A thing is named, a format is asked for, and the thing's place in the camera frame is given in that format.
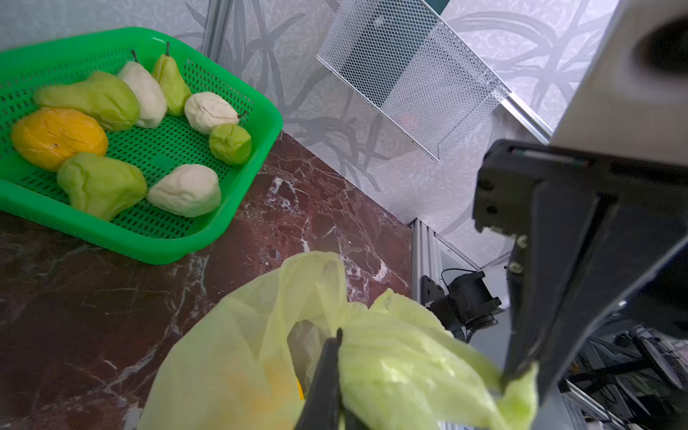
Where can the green pear top left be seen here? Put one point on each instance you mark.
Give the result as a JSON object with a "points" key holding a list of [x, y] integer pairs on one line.
{"points": [[103, 96]]}

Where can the orange pear upper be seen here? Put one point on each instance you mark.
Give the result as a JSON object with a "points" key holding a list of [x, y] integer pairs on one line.
{"points": [[49, 137]]}

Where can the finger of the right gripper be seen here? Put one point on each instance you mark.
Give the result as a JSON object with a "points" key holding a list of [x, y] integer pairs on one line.
{"points": [[586, 252]]}

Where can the light green plastic bag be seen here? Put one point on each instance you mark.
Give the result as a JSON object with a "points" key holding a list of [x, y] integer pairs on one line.
{"points": [[250, 363]]}

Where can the white wire mesh basket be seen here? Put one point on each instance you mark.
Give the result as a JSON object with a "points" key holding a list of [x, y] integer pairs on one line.
{"points": [[408, 63]]}

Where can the green pear top right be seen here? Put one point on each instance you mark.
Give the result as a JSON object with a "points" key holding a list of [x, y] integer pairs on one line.
{"points": [[175, 90]]}

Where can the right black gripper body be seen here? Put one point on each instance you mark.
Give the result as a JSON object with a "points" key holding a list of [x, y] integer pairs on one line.
{"points": [[511, 171]]}

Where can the cream pear right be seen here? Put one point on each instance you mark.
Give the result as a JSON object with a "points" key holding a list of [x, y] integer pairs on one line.
{"points": [[206, 111]]}

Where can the cream pear top centre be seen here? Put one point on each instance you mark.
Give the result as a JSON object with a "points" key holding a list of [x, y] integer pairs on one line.
{"points": [[152, 102]]}

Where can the green pear centre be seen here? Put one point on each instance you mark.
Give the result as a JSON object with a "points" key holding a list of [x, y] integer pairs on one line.
{"points": [[100, 186]]}

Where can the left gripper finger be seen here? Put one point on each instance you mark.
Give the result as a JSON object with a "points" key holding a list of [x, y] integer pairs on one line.
{"points": [[324, 408]]}

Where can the cream pear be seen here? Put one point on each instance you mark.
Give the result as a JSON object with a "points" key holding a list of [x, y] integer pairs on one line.
{"points": [[191, 190], [206, 111], [152, 102]]}

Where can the green plastic basket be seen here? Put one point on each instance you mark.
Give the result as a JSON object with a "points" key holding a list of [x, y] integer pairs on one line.
{"points": [[143, 232]]}

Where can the green pear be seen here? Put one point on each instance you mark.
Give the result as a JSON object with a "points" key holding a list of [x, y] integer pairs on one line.
{"points": [[231, 144], [175, 90], [103, 96], [100, 186]]}

